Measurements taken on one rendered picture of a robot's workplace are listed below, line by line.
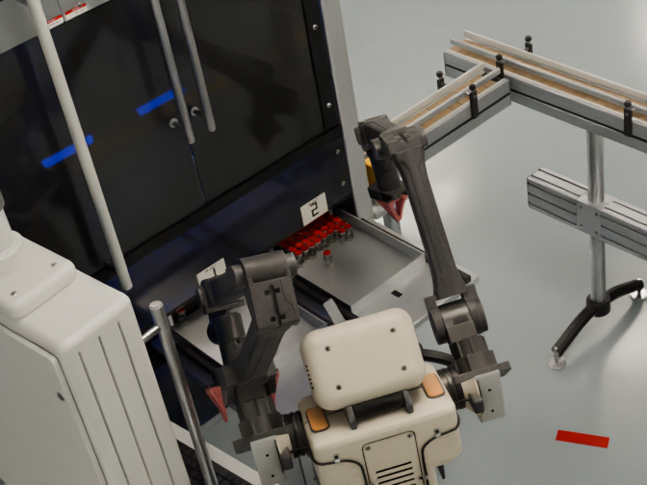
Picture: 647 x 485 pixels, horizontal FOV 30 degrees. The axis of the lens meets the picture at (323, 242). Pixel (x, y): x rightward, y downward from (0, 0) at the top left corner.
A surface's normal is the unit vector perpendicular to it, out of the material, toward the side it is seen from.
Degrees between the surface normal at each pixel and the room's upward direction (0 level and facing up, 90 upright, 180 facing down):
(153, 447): 90
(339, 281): 0
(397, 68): 0
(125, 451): 90
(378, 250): 0
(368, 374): 48
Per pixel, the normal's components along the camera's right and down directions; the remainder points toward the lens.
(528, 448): -0.15, -0.78
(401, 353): 0.07, -0.11
